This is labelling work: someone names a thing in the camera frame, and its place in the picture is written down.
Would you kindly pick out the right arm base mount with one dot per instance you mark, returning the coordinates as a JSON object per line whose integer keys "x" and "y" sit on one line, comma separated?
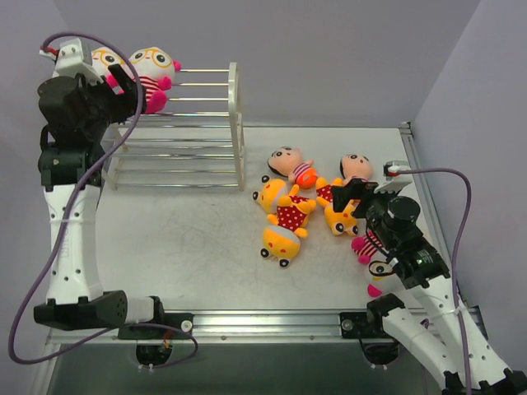
{"x": 367, "y": 324}

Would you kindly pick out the pink plush with glasses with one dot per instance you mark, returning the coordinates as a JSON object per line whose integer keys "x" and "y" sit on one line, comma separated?
{"x": 102, "y": 59}

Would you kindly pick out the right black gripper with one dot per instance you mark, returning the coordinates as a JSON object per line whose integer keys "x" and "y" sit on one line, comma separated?
{"x": 358, "y": 199}

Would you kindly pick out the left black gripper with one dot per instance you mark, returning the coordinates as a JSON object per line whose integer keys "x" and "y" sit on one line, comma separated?
{"x": 117, "y": 100}

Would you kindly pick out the cream two-tier shelf rack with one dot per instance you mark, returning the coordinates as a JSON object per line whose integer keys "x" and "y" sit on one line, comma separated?
{"x": 196, "y": 141}

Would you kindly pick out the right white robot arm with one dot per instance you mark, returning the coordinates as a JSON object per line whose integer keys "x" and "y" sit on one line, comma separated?
{"x": 455, "y": 352}

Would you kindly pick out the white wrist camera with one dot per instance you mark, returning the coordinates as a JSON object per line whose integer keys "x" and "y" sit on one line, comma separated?
{"x": 395, "y": 178}
{"x": 72, "y": 57}

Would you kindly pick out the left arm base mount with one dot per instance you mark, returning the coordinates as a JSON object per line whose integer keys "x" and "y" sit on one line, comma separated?
{"x": 162, "y": 326}

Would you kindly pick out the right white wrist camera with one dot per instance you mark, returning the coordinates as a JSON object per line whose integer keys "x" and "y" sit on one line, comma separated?
{"x": 395, "y": 178}

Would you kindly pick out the peach boy plush middle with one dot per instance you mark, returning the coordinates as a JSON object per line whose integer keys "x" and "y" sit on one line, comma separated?
{"x": 355, "y": 166}

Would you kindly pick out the yellow bear plush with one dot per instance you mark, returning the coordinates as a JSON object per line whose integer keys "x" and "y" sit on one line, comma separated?
{"x": 280, "y": 243}
{"x": 283, "y": 204}
{"x": 339, "y": 222}

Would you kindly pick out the peach boy plush left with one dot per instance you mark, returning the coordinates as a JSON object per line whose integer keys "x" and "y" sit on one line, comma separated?
{"x": 290, "y": 163}

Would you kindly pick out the aluminium front rail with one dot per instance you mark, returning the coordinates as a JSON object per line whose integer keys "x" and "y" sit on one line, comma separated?
{"x": 257, "y": 326}

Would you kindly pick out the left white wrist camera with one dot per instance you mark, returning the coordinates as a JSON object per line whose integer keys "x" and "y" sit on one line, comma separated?
{"x": 72, "y": 57}

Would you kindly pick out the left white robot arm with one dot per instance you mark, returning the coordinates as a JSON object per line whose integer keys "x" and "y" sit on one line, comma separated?
{"x": 70, "y": 172}

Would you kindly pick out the peach boy plush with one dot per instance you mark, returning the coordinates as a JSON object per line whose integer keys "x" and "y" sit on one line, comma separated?
{"x": 355, "y": 166}
{"x": 290, "y": 163}

